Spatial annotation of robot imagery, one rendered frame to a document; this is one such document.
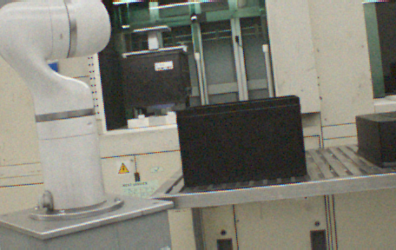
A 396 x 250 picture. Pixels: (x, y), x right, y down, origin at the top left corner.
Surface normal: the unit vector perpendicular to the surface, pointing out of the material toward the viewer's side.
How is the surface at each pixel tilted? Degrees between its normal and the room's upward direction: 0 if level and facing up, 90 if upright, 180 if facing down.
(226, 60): 90
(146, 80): 90
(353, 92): 90
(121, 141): 90
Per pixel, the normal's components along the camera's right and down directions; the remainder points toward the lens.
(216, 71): -0.12, 0.07
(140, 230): 0.61, -0.03
